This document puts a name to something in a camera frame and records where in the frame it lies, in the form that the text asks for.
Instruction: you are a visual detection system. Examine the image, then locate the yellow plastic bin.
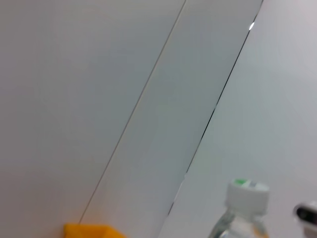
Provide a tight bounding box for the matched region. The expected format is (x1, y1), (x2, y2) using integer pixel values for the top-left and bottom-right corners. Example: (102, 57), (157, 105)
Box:
(62, 223), (127, 238)

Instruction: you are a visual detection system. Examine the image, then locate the clear water bottle green label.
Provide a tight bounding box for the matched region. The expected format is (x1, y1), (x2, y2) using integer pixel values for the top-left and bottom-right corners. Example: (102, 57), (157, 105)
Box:
(207, 178), (270, 238)

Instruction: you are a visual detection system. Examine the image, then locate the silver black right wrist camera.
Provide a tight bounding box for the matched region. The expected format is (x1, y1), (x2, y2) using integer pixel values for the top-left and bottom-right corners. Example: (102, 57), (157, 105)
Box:
(293, 200), (317, 238)

